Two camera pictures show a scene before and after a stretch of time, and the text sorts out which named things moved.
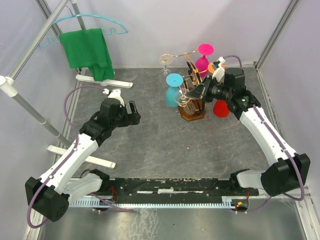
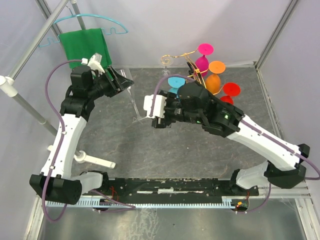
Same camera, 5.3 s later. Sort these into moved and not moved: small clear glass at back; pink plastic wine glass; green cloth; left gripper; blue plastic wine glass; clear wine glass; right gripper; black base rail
Moved: right gripper; clear wine glass; left gripper
Not moved: pink plastic wine glass; blue plastic wine glass; green cloth; black base rail; small clear glass at back
